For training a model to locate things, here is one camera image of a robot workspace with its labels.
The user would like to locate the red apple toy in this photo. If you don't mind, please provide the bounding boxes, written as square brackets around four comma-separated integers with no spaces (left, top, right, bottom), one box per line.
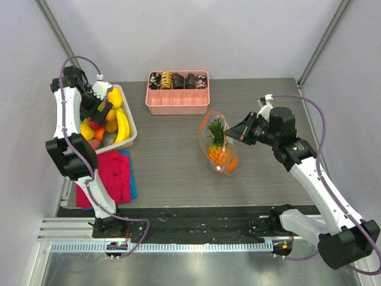
[88,119,103,130]

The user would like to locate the clear zip top bag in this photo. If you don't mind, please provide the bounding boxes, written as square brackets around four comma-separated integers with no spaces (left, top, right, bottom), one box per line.
[198,109,239,175]

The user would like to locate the pineapple toy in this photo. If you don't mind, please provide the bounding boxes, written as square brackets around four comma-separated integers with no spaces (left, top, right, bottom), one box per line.
[207,117,228,166]

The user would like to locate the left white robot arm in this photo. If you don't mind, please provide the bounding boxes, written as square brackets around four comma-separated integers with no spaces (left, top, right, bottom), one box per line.
[45,66,127,238]

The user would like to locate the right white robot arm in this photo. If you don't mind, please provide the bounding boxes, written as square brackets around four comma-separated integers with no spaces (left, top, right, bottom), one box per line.
[225,107,380,269]

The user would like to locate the brown kiwi toy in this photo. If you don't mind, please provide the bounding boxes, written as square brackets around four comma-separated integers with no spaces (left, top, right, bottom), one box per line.
[105,119,118,133]

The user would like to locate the yellow lemon toy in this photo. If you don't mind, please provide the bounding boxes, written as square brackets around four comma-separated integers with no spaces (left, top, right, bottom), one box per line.
[80,123,95,141]

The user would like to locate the dark grey eggplant toy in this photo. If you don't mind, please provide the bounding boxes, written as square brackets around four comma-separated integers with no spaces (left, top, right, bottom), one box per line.
[102,132,117,147]

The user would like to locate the yellow mango toy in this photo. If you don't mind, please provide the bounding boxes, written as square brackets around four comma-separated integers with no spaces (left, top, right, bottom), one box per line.
[107,87,123,109]

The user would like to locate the peach toy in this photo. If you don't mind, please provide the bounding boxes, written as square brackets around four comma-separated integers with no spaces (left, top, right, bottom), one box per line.
[88,139,102,150]

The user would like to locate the yellow banana toy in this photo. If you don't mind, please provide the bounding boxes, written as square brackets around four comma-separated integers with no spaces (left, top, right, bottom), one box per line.
[115,108,131,143]

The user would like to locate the white plastic fruit basket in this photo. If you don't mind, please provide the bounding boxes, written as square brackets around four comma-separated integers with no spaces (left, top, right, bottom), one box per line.
[80,85,138,154]

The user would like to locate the magenta folded cloth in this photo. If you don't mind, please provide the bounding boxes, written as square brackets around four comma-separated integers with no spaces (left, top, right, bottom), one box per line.
[76,150,133,210]

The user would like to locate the black pink floral roll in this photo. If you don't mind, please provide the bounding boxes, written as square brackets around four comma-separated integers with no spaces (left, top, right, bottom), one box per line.
[195,74,208,89]

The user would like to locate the black floral sushi roll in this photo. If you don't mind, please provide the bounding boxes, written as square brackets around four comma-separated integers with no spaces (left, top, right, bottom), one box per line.
[148,72,161,90]

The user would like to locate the pink divided tray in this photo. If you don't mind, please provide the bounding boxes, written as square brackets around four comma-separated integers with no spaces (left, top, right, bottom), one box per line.
[145,70,210,115]

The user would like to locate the yellow brown sushi roll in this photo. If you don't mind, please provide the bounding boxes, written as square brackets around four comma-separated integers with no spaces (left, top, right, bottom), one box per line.
[161,71,173,89]

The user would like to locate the dark purple sushi roll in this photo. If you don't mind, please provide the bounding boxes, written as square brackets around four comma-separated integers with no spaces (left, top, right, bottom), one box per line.
[173,73,185,89]

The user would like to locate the blue folded cloth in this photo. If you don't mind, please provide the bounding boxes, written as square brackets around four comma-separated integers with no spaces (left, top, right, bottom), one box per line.
[119,150,138,200]

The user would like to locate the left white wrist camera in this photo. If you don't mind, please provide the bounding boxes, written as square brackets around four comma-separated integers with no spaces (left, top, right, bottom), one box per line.
[92,74,113,101]

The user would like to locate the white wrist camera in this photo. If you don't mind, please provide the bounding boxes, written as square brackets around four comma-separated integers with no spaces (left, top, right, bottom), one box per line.
[92,74,113,101]
[257,94,273,120]

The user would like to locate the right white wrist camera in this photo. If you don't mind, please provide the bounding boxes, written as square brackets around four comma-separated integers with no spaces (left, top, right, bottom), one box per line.
[257,94,273,120]

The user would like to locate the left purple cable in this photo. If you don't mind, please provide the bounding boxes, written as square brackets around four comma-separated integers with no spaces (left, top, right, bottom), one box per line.
[59,55,150,260]

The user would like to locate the white slotted cable duct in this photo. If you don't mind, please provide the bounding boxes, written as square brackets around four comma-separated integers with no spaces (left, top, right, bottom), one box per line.
[51,240,273,253]

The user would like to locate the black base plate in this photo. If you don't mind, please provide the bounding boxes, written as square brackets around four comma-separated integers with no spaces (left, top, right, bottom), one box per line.
[92,205,310,244]

